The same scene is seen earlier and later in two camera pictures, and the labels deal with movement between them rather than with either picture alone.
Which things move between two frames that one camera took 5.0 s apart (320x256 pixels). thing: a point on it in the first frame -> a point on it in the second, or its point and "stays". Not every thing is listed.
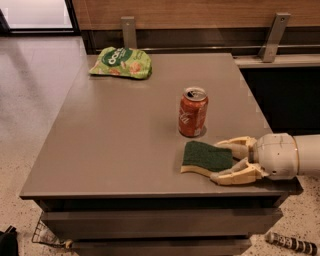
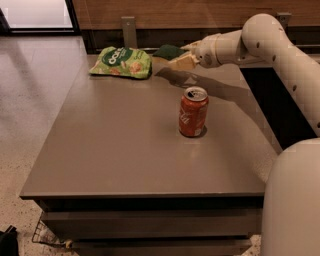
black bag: [9, 242] stays
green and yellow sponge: [205, 159] -> [168, 51]
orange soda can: [193, 112] stays
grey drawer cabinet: [108, 170] stays
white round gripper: [277, 156] -> [205, 52]
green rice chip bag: [126, 62] stays
